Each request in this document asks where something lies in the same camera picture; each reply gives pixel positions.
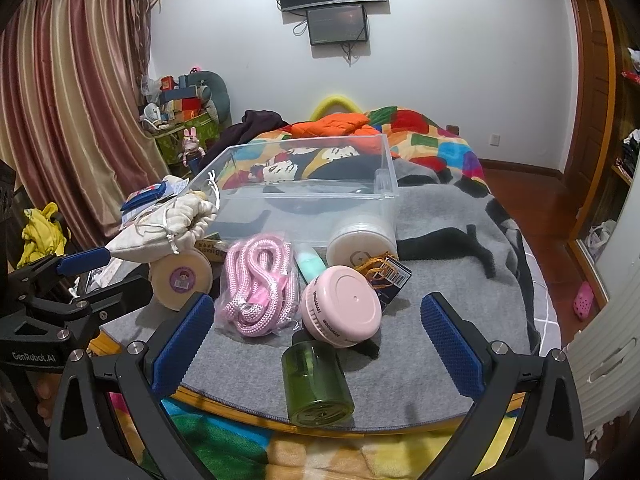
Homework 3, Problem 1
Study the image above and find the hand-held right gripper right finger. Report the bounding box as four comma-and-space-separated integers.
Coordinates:
420, 292, 586, 480

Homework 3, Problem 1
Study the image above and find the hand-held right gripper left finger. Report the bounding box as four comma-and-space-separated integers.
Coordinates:
47, 292, 216, 480

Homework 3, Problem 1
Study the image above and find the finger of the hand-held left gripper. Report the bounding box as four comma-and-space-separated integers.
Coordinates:
25, 274, 153, 346
7, 246, 112, 306

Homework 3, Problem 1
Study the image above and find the cream round tin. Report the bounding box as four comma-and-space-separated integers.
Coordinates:
150, 249, 213, 311

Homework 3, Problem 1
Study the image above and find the white plush toy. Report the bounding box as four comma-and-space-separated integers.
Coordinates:
106, 172, 221, 263

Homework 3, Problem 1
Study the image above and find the pink plush item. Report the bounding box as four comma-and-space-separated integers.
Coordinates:
299, 265, 384, 351

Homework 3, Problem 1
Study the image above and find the green translucent jar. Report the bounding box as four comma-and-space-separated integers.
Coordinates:
280, 339, 356, 428

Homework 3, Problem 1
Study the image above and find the clear plastic storage box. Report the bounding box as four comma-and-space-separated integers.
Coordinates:
187, 132, 401, 256

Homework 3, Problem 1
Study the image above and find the person's left hand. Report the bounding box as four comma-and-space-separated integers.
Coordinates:
35, 372, 59, 423

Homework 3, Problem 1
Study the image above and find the yellow cloth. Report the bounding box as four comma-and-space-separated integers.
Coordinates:
17, 202, 71, 268

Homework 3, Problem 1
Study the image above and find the grey and black blanket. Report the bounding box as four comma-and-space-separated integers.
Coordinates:
100, 160, 541, 433

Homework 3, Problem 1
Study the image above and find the blue case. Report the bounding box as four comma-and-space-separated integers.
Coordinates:
120, 182, 168, 213

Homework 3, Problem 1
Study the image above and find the orange toy figure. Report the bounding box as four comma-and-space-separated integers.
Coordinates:
357, 251, 413, 306

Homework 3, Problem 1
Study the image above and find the rainbow fleece blanket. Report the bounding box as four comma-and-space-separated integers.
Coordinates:
107, 390, 531, 480

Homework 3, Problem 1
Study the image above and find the pink clog shoe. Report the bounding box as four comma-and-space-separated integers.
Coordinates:
572, 281, 596, 321

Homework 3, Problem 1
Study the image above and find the green patterned cabinet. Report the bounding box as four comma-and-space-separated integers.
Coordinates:
154, 110, 223, 166

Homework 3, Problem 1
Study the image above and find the mint green bottle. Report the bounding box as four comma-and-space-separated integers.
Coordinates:
294, 242, 326, 286

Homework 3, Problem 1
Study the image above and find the striped pink gold curtain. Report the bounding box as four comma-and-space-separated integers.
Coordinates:
0, 0, 171, 251

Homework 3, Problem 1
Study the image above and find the white cabinet door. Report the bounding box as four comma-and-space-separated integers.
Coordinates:
565, 175, 640, 441

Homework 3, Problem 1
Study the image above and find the white bag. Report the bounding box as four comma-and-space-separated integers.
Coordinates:
585, 219, 619, 261

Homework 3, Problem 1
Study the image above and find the pile of colourful boxes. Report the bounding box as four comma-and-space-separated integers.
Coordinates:
145, 72, 221, 126

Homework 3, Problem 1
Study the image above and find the colourful patchwork quilt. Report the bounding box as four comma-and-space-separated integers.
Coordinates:
240, 105, 488, 196

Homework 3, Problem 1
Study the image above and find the dark maroon clothing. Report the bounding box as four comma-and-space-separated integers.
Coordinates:
220, 109, 291, 148

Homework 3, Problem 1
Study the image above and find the grey neck pillow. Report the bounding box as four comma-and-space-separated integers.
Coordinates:
187, 70, 232, 121

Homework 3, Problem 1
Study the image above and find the orange jacket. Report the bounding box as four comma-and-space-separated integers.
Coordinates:
290, 112, 401, 158

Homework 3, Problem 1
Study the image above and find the wooden shelf with clothes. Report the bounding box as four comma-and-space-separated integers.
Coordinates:
609, 45, 640, 186

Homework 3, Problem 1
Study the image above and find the wooden door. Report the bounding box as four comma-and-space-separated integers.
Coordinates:
562, 0, 618, 196

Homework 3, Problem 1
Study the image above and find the pink rope in plastic bag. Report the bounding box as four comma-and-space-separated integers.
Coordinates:
214, 232, 303, 338

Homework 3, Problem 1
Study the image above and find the yellow foam ring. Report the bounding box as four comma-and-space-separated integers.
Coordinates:
310, 94, 363, 121

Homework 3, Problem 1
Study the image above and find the small black wall monitor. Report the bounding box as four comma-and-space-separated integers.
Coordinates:
306, 4, 368, 46

